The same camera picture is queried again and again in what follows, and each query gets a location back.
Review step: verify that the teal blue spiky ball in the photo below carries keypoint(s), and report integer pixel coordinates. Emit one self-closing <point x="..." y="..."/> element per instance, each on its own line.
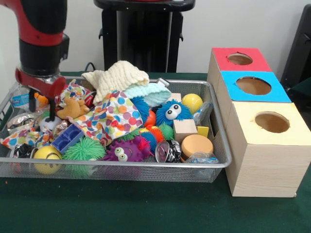
<point x="141" y="108"/>

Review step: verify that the wooden cube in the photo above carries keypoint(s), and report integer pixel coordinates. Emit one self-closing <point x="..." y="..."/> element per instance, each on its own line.
<point x="184" y="130"/>

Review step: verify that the tan plush animal toy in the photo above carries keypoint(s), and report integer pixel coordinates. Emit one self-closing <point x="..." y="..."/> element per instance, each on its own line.
<point x="73" y="108"/>

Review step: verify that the clear crumpled plastic packet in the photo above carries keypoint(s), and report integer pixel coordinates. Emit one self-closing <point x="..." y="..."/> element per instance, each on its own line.
<point x="202" y="158"/>

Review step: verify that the clear blue plastic packet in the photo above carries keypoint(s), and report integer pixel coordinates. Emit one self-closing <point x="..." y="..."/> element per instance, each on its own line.
<point x="203" y="112"/>

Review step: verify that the purple plastic block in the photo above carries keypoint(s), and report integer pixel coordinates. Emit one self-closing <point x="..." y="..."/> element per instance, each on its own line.
<point x="68" y="138"/>

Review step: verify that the small black white soccer ball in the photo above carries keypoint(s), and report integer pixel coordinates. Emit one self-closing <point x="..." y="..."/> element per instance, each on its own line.
<point x="44" y="125"/>

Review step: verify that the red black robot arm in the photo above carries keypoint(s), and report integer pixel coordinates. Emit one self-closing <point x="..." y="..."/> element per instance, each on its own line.
<point x="39" y="34"/>

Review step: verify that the yellow block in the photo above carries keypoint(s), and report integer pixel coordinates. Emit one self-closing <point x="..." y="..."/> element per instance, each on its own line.
<point x="203" y="131"/>

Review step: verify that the wooden box with three holes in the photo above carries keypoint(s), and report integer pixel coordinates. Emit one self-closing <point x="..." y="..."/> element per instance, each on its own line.
<point x="265" y="160"/>

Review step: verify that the blue fuzzy ball with eyes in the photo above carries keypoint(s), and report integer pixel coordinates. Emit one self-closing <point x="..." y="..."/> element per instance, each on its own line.
<point x="173" y="112"/>

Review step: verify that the small orange basketball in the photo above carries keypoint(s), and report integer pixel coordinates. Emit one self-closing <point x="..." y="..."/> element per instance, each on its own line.
<point x="42" y="99"/>

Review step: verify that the yellow smiley ball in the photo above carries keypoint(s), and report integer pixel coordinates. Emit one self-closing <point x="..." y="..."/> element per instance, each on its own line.
<point x="47" y="159"/>

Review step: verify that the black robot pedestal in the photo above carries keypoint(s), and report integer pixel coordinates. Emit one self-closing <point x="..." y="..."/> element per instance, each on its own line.
<point x="146" y="39"/>

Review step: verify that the cream waffle cloth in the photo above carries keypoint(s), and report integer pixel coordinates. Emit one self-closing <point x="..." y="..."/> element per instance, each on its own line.
<point x="116" y="77"/>

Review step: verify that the large green spiky ball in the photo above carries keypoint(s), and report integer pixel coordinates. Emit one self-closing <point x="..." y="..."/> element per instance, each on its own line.
<point x="83" y="148"/>

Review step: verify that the clear plastic bottle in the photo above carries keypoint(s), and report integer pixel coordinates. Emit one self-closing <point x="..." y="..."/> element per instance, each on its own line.
<point x="19" y="99"/>

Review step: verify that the clear mesh bin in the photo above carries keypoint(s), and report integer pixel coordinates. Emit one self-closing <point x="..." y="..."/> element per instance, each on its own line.
<point x="216" y="145"/>

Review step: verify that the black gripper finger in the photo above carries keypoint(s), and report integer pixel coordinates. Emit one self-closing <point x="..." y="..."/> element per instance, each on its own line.
<point x="51" y="109"/>
<point x="32" y="101"/>

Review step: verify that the large polka dot cloth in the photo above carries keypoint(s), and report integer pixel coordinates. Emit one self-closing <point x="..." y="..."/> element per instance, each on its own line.
<point x="109" y="119"/>

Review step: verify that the purple spiky ball with eyes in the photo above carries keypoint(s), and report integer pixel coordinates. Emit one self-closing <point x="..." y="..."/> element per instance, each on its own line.
<point x="125" y="150"/>

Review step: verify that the mint green knit cloth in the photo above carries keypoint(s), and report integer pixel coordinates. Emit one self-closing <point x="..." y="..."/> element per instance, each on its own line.
<point x="149" y="93"/>

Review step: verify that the round wooden disc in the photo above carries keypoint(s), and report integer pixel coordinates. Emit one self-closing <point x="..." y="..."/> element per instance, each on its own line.
<point x="197" y="145"/>

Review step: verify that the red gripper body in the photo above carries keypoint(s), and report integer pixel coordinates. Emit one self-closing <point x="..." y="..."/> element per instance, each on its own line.
<point x="41" y="85"/>

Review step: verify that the black chair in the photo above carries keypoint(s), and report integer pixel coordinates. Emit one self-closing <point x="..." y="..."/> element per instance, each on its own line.
<point x="299" y="53"/>

